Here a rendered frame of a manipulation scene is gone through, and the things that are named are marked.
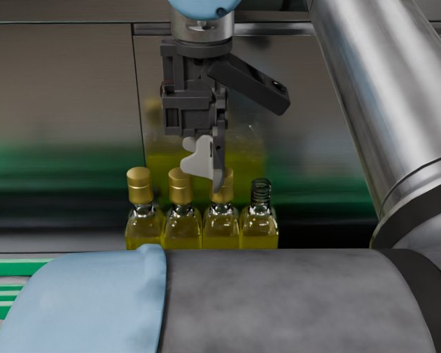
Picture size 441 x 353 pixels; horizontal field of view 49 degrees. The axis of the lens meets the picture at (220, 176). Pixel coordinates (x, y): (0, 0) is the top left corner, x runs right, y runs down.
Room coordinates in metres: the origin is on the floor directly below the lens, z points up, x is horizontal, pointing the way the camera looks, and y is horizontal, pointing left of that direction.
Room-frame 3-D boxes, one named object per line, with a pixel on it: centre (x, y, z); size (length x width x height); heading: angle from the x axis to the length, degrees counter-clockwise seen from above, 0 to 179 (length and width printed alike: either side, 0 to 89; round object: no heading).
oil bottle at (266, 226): (0.58, -0.06, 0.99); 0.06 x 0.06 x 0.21; 0
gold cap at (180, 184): (0.58, 0.06, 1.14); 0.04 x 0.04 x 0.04
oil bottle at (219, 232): (0.58, 0.00, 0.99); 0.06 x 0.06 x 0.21; 1
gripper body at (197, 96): (0.58, 0.03, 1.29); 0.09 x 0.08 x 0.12; 91
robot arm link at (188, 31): (0.58, 0.02, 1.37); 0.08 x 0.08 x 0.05
